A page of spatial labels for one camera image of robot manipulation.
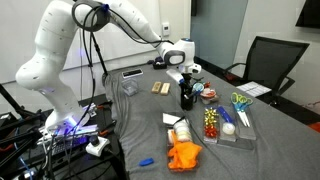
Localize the pens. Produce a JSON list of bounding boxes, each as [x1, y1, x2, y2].
[[188, 89, 201, 100]]

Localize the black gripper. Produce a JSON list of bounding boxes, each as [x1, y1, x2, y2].
[[179, 73, 197, 98]]

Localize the clear compartment organizer tray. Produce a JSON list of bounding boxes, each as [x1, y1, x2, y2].
[[202, 104, 258, 151]]

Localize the orange bag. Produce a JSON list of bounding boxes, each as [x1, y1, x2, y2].
[[308, 121, 320, 134]]

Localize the black mesh office chair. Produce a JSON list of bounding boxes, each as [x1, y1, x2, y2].
[[223, 35, 310, 104]]

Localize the white tape roll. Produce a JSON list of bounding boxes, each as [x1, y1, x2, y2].
[[221, 122, 236, 136]]

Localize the white card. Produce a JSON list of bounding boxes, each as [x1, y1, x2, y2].
[[162, 112, 183, 126]]

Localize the white framed tablet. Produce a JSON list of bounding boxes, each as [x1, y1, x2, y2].
[[121, 68, 144, 79]]

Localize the white whiteboard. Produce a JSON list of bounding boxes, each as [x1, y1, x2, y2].
[[0, 0, 163, 84]]

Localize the black wall television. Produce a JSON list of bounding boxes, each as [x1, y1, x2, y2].
[[295, 0, 320, 29]]

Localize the orange cloth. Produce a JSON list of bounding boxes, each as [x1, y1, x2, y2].
[[167, 139, 203, 171]]

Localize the black metal stand legs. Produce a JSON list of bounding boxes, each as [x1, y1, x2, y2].
[[0, 83, 48, 178]]

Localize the white emergency stop box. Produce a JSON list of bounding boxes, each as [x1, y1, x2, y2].
[[85, 135, 111, 158]]

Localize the stack of white tape rolls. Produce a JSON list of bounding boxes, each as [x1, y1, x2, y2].
[[172, 119, 194, 144]]

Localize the small blue eraser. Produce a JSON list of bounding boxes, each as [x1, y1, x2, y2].
[[138, 157, 155, 167]]

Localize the blue ribbon spool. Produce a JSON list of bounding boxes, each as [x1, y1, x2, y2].
[[193, 82, 205, 94]]

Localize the blue tube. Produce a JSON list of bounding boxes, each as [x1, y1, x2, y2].
[[217, 105, 235, 125]]

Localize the grey tablecloth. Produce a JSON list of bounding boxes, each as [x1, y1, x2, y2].
[[103, 57, 320, 180]]

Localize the green blue scissors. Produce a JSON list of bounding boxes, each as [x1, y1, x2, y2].
[[230, 92, 254, 128]]

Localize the white printed paper sheet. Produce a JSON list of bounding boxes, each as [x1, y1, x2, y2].
[[235, 81, 273, 98]]

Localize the white wall thermostat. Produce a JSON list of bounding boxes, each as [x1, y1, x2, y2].
[[161, 21, 171, 37]]

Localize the black tripod pole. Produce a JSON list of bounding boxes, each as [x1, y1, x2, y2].
[[89, 31, 109, 78]]

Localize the black wall panel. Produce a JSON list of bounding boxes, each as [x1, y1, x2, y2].
[[190, 0, 198, 17]]

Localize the wooden block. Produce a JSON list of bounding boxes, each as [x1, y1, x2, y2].
[[159, 82, 171, 97], [151, 81, 163, 94]]

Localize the black cup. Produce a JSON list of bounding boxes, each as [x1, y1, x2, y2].
[[180, 91, 198, 112]]

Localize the red gift bow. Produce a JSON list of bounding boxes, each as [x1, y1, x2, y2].
[[203, 124, 219, 139]]

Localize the clear acrylic card holder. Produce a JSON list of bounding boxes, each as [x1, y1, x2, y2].
[[120, 78, 139, 97]]

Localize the gold gift bow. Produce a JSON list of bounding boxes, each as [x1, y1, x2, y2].
[[204, 107, 219, 126]]

